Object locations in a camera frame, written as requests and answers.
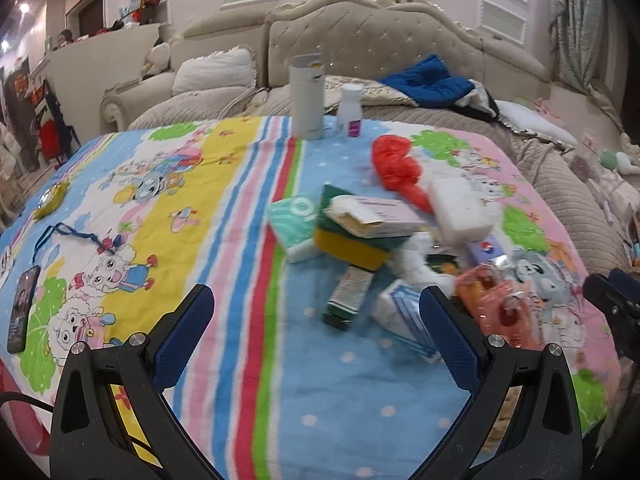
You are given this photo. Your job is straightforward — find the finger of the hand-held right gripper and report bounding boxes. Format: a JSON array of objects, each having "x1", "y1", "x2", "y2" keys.
[
  {"x1": 584, "y1": 274, "x2": 640, "y2": 361},
  {"x1": 608, "y1": 267, "x2": 640, "y2": 291}
]

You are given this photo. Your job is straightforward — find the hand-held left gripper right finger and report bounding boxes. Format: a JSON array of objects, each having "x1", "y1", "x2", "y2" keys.
[{"x1": 419, "y1": 286, "x2": 583, "y2": 480}]

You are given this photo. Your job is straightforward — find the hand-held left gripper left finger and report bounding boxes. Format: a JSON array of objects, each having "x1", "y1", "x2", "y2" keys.
[{"x1": 50, "y1": 284, "x2": 226, "y2": 480}]

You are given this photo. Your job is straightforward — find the white blue box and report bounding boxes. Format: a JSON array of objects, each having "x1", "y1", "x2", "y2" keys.
[{"x1": 372, "y1": 280, "x2": 443, "y2": 361}]

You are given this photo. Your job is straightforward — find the green orange packet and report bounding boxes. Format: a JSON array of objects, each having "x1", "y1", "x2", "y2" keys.
[{"x1": 425, "y1": 252, "x2": 463, "y2": 277}]

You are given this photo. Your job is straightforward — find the green yellow scouring sponge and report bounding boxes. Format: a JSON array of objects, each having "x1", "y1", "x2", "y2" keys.
[{"x1": 313, "y1": 185, "x2": 421, "y2": 271}]

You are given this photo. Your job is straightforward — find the white medicine box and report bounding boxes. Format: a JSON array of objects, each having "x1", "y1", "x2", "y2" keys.
[{"x1": 327, "y1": 195, "x2": 427, "y2": 240}]

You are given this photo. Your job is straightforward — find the teal tissue packet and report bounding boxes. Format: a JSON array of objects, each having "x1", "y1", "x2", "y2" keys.
[{"x1": 267, "y1": 195, "x2": 321, "y2": 265}]

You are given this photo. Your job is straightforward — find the red plastic bag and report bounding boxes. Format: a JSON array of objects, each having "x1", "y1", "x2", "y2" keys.
[{"x1": 371, "y1": 135, "x2": 433, "y2": 213}]

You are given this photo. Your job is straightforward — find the pink plastic packet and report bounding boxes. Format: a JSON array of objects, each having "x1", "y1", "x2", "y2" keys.
[{"x1": 454, "y1": 262, "x2": 541, "y2": 351}]

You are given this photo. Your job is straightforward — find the crumpled white tissue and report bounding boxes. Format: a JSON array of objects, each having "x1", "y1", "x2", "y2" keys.
[{"x1": 392, "y1": 232, "x2": 458, "y2": 293}]

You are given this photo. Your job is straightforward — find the small purple packet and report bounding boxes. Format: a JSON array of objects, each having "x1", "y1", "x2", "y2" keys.
[{"x1": 465, "y1": 237, "x2": 506, "y2": 268}]

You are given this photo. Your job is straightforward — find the green tube box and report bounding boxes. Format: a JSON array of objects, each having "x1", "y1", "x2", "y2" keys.
[{"x1": 321, "y1": 266, "x2": 375, "y2": 331}]

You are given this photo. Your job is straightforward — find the green plush toy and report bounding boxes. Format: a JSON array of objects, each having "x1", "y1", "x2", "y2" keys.
[{"x1": 600, "y1": 150, "x2": 633, "y2": 171}]

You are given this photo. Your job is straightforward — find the white foam block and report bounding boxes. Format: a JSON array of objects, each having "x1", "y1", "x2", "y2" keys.
[{"x1": 429, "y1": 176, "x2": 493, "y2": 245}]

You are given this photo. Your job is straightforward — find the printed cartoon blanket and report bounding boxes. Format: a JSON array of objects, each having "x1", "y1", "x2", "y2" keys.
[{"x1": 0, "y1": 115, "x2": 623, "y2": 480}]

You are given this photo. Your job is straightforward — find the black smartphone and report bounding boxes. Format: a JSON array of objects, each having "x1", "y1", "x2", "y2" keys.
[{"x1": 7, "y1": 266, "x2": 42, "y2": 353}]

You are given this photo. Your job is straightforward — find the white fringed pillow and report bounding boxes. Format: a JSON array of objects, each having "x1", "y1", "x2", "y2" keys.
[{"x1": 495, "y1": 99, "x2": 576, "y2": 146}]

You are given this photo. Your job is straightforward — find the gold wrapper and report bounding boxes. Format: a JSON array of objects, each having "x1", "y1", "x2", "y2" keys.
[{"x1": 34, "y1": 182, "x2": 71, "y2": 220}]

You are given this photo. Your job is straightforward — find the black white cloth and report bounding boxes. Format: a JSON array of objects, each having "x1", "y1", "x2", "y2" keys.
[{"x1": 452, "y1": 80, "x2": 501, "y2": 122}]

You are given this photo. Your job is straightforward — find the grey patterned curtain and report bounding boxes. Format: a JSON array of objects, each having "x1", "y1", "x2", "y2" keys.
[{"x1": 547, "y1": 0, "x2": 621, "y2": 111}]

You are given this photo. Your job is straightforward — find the small white bottle pink label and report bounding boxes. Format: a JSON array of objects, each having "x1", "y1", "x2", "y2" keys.
[{"x1": 339, "y1": 84, "x2": 364, "y2": 137}]

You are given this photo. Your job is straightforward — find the blue knit cloth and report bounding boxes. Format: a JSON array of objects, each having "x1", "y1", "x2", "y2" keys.
[{"x1": 378, "y1": 54, "x2": 476, "y2": 108}]

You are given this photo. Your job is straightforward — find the white ruffled cushion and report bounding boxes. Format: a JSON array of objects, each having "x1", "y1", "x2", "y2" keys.
[{"x1": 171, "y1": 47, "x2": 257, "y2": 96}]

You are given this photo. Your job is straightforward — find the tall white cylindrical bottle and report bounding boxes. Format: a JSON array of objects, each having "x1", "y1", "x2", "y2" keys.
[{"x1": 289, "y1": 54, "x2": 327, "y2": 141}]

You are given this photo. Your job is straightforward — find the white plush toy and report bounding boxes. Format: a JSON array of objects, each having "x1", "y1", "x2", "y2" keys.
[{"x1": 142, "y1": 42, "x2": 173, "y2": 78}]

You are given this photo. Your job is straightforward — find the beige tufted sofa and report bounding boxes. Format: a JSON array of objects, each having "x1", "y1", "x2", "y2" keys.
[{"x1": 100, "y1": 0, "x2": 640, "y2": 281}]

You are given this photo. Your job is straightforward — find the dark wooden door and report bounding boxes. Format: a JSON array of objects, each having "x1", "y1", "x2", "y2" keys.
[{"x1": 67, "y1": 0, "x2": 107, "y2": 41}]

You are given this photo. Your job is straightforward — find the blue lanyard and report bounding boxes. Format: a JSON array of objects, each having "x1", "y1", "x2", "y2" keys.
[{"x1": 30, "y1": 222, "x2": 118, "y2": 273}]

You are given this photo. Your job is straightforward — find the black cable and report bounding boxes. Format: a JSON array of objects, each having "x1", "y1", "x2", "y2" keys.
[{"x1": 0, "y1": 391, "x2": 61, "y2": 413}]

